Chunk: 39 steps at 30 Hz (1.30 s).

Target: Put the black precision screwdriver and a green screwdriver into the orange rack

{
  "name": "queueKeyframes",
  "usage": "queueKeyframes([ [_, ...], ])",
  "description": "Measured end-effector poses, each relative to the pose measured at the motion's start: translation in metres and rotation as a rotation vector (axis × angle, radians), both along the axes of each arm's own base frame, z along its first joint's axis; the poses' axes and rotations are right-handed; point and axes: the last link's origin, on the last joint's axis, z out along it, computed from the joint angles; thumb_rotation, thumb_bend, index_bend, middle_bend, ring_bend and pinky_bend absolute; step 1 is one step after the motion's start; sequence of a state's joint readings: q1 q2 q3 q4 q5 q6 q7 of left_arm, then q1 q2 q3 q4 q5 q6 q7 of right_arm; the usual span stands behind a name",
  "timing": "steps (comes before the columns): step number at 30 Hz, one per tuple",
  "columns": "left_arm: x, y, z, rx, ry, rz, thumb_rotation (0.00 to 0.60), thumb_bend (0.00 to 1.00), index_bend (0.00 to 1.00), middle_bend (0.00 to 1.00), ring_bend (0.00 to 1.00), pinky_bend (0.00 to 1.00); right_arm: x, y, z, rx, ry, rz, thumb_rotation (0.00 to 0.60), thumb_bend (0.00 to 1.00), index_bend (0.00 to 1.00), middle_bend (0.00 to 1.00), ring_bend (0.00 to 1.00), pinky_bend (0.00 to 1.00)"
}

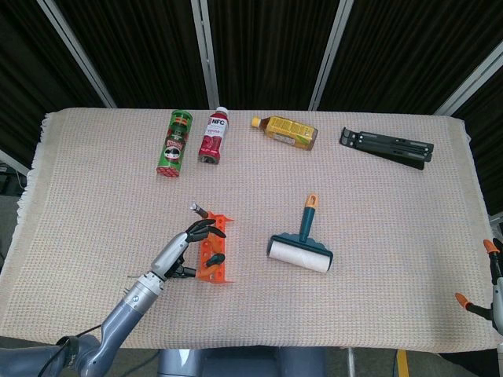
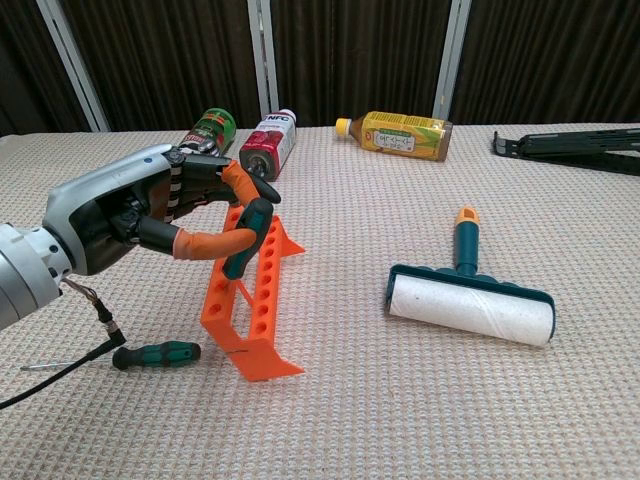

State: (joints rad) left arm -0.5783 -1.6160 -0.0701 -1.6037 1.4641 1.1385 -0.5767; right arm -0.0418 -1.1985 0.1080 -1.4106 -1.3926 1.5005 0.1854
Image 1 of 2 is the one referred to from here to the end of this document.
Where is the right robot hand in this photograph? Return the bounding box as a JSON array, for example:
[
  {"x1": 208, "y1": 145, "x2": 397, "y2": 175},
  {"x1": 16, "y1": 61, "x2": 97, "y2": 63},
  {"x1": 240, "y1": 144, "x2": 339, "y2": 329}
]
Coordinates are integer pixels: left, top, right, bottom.
[{"x1": 454, "y1": 237, "x2": 503, "y2": 335}]

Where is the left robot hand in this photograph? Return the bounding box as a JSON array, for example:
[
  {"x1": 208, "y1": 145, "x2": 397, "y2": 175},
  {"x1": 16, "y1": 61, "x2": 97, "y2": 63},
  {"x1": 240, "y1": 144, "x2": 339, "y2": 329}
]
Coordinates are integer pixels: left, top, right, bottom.
[{"x1": 150, "y1": 218, "x2": 228, "y2": 282}]

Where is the orange screwdriver rack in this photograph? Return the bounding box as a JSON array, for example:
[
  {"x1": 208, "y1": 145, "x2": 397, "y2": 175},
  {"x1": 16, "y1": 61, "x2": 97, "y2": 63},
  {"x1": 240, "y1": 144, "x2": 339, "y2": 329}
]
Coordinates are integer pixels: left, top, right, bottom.
[{"x1": 198, "y1": 210, "x2": 236, "y2": 284}]

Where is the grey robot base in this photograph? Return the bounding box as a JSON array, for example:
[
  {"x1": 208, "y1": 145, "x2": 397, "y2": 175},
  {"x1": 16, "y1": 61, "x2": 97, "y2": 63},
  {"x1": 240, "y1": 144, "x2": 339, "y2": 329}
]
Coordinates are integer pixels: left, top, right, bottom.
[{"x1": 156, "y1": 347, "x2": 327, "y2": 377}]

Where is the green Pringles can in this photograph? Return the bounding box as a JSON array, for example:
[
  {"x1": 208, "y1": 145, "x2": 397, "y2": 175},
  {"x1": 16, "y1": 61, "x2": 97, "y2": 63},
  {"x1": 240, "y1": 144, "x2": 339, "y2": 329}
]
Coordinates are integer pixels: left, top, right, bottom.
[{"x1": 156, "y1": 109, "x2": 194, "y2": 178}]

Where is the red NFC juice bottle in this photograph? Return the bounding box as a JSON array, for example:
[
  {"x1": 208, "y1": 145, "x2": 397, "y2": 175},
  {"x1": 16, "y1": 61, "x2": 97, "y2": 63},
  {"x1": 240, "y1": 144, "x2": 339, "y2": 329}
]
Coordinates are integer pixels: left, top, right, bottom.
[{"x1": 197, "y1": 106, "x2": 230, "y2": 165}]

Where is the teal lint roller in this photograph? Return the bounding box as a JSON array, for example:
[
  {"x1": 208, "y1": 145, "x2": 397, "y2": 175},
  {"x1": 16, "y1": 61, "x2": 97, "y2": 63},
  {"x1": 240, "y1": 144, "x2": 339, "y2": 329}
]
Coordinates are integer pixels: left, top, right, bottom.
[{"x1": 267, "y1": 192, "x2": 335, "y2": 275}]

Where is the beige woven tablecloth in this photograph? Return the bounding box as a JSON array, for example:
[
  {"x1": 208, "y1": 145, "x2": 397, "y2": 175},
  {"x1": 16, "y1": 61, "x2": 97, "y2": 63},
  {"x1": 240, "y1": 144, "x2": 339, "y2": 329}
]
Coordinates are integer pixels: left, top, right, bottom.
[{"x1": 0, "y1": 108, "x2": 503, "y2": 350}]

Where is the yellow tea bottle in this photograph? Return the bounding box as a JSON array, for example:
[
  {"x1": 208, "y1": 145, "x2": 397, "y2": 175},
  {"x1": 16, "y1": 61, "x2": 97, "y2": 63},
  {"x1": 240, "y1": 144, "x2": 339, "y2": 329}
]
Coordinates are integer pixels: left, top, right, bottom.
[{"x1": 251, "y1": 115, "x2": 319, "y2": 152}]

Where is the black folding stand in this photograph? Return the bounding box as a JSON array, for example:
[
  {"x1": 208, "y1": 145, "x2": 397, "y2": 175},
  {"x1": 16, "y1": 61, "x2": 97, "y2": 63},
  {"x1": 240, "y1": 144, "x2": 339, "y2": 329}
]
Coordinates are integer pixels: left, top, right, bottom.
[{"x1": 340, "y1": 126, "x2": 435, "y2": 171}]

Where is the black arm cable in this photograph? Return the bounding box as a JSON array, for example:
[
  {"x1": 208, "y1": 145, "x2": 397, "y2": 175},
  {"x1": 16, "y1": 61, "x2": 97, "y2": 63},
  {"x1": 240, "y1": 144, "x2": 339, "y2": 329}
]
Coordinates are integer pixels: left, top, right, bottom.
[{"x1": 37, "y1": 324, "x2": 105, "y2": 377}]

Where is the grey metal partition post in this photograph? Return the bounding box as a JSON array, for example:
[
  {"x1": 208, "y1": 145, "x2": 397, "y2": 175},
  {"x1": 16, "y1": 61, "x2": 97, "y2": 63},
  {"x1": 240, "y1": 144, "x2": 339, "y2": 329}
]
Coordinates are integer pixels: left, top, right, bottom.
[
  {"x1": 308, "y1": 0, "x2": 354, "y2": 111},
  {"x1": 191, "y1": 0, "x2": 220, "y2": 109},
  {"x1": 431, "y1": 49, "x2": 503, "y2": 115},
  {"x1": 37, "y1": 0, "x2": 117, "y2": 109}
]

